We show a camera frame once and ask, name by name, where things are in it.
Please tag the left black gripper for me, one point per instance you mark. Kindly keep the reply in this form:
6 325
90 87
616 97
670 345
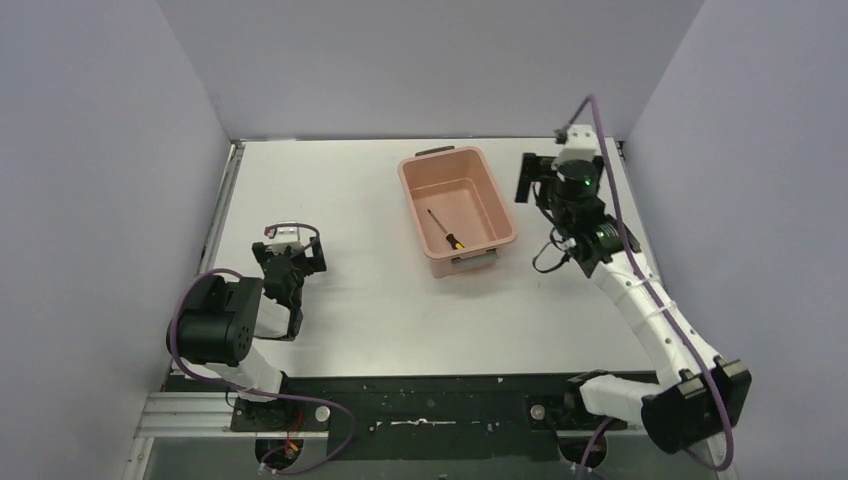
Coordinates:
291 258

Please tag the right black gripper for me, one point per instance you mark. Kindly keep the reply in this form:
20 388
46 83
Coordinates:
527 175

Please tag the black yellow screwdriver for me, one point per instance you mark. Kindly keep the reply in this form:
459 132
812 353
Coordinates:
449 236

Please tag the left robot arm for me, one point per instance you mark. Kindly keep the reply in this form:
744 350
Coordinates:
222 313

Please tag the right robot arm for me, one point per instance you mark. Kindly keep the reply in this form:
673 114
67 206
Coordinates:
698 393

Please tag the pink plastic bin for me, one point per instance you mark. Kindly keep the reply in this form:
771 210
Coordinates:
457 184

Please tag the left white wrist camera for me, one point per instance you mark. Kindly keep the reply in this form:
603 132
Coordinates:
283 237

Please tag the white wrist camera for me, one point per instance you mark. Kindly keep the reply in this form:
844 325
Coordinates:
283 237
578 142

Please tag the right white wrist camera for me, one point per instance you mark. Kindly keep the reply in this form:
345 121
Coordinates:
578 142

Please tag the left side aluminium rail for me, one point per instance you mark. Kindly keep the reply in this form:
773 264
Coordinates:
223 199

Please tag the aluminium rail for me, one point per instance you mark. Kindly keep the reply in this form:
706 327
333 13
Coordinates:
211 414
223 199

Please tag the aluminium front rail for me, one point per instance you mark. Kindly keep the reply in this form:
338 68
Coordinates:
211 414

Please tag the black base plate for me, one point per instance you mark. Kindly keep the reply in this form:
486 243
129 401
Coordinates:
565 437

